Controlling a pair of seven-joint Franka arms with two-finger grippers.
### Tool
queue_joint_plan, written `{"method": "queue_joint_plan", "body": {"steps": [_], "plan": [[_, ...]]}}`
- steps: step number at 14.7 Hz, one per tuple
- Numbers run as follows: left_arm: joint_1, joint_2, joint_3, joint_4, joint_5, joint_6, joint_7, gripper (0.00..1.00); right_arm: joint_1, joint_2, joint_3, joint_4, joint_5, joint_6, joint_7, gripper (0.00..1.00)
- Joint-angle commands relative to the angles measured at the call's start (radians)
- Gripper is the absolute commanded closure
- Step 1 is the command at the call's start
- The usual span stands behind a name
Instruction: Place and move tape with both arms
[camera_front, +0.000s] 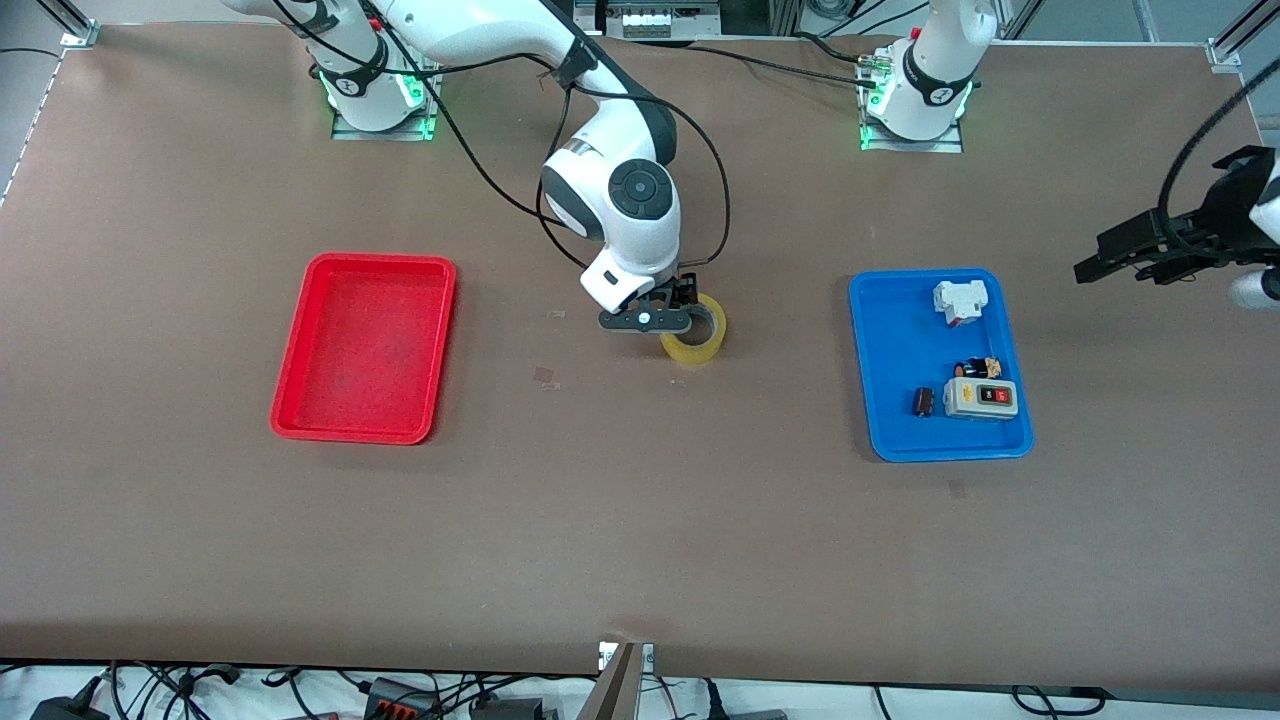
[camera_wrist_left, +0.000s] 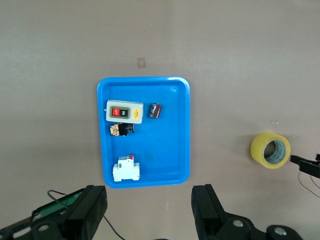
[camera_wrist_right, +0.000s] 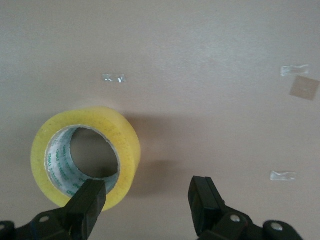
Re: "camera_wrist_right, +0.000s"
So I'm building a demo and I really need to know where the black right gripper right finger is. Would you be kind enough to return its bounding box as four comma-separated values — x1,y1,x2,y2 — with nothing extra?
188,176,266,240

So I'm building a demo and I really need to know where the brown square tape patch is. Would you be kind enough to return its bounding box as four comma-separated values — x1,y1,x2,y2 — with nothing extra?
289,75,320,102

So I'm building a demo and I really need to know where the clear tape piece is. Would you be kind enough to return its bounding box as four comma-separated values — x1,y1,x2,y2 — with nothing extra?
269,170,298,182
101,73,126,84
280,64,310,77

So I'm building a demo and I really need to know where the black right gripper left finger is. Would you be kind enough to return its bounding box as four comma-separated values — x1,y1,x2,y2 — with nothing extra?
14,177,107,240

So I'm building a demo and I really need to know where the yellow packing tape roll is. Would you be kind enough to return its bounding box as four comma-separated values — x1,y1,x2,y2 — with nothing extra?
30,105,142,213

